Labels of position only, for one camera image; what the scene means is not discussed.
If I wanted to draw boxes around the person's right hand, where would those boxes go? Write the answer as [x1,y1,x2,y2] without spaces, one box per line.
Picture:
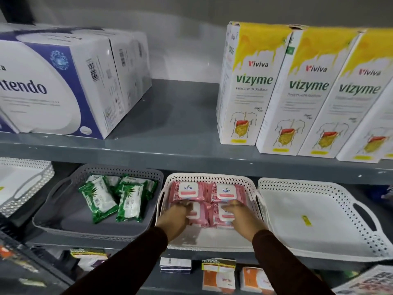
[221,199,269,242]

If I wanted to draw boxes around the person's left hand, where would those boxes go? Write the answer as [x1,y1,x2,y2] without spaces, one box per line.
[156,200,194,243]

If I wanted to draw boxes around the pink wet wipes packet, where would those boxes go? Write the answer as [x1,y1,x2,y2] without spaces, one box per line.
[169,181,210,203]
[184,201,213,228]
[208,202,237,229]
[210,182,247,204]

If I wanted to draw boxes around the person's left forearm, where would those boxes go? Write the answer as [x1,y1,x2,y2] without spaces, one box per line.
[61,226,169,295]

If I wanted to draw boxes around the person's right forearm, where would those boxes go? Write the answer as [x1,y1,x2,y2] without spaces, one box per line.
[252,229,336,295]

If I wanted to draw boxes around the white perforated plastic basket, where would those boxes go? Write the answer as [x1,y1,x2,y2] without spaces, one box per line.
[257,177,393,263]
[155,172,265,252]
[0,158,55,218]

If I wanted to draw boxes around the green wet wipes packet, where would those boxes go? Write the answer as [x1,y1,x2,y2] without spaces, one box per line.
[116,183,147,223]
[115,175,159,201]
[78,180,119,225]
[86,174,121,188]

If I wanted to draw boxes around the small dark blue white box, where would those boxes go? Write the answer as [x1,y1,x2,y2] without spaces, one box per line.
[159,257,193,275]

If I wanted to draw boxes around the orange white packet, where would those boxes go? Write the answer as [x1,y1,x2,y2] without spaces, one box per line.
[202,258,237,294]
[240,267,276,295]

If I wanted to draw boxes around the grey metal shelf rack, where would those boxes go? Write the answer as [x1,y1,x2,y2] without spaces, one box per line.
[0,78,393,295]

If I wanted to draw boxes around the small yellow green box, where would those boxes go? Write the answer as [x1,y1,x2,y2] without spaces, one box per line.
[70,248,109,271]

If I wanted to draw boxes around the grey perforated plastic basket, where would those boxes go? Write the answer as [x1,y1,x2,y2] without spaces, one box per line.
[32,164,164,242]

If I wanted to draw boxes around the white yellow medicine box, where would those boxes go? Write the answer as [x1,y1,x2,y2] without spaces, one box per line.
[256,26,363,156]
[216,22,293,146]
[297,28,393,159]
[335,79,393,164]

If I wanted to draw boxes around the large white blue box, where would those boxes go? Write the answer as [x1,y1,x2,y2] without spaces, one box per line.
[0,30,124,140]
[108,30,153,111]

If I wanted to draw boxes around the printed newspaper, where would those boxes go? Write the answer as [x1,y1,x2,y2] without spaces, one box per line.
[332,265,393,295]

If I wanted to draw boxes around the dark glass panel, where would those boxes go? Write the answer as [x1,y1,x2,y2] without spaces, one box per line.
[0,230,72,295]

